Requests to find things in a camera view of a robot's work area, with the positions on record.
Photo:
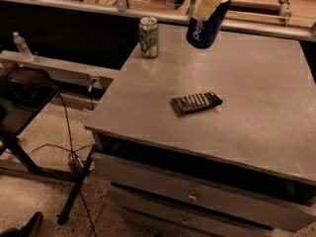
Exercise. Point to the blue pepsi can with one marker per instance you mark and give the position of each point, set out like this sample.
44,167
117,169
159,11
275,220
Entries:
202,34

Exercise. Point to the green soda can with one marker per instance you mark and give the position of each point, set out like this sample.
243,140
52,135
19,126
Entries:
148,31

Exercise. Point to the dark snack bar wrapper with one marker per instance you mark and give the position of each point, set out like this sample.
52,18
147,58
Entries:
195,103

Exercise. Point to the grey ledge shelf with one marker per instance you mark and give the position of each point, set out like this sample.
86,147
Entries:
66,71

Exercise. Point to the clear plastic water bottle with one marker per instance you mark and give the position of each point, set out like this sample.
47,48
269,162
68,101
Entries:
22,46

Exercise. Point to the black device on side table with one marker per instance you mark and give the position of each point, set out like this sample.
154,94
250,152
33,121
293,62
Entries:
23,84

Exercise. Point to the middle grey drawer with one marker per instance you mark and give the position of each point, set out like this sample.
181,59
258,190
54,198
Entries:
204,224

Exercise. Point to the grey drawer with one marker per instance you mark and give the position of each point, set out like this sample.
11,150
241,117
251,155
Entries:
276,213
204,224
157,224

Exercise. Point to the bottom grey drawer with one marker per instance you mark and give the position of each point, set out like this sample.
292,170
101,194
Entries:
157,224

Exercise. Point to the top grey drawer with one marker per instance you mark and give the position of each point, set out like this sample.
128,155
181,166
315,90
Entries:
276,213

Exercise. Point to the black side table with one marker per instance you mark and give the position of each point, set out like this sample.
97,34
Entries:
17,117

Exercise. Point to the brown shoe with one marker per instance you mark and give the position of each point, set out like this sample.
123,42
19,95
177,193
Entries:
31,229

